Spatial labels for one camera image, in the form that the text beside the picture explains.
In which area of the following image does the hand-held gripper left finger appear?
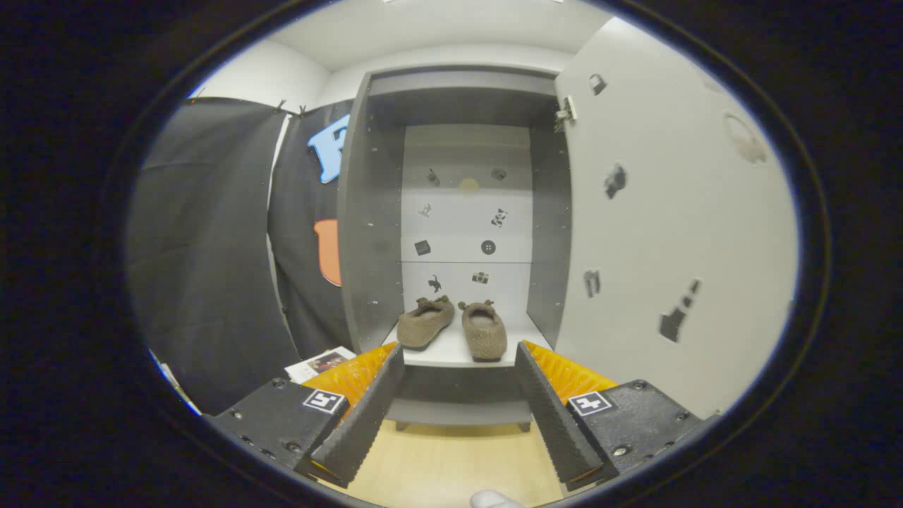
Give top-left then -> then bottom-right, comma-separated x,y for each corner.
205,342 -> 406,489

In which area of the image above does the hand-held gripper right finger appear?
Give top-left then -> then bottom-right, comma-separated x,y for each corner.
514,340 -> 706,492

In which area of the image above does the brown fuzzy shoe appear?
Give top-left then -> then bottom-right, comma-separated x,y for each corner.
458,300 -> 508,362
396,295 -> 456,350

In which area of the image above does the grey shoe cabinet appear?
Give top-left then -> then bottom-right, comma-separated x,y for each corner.
337,65 -> 574,433

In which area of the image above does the white shoe cabinet door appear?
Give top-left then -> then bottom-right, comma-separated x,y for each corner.
554,16 -> 798,421

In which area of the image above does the white book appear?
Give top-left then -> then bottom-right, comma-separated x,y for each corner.
284,346 -> 357,385

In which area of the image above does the black backdrop cloth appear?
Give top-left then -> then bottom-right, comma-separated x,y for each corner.
127,97 -> 353,417

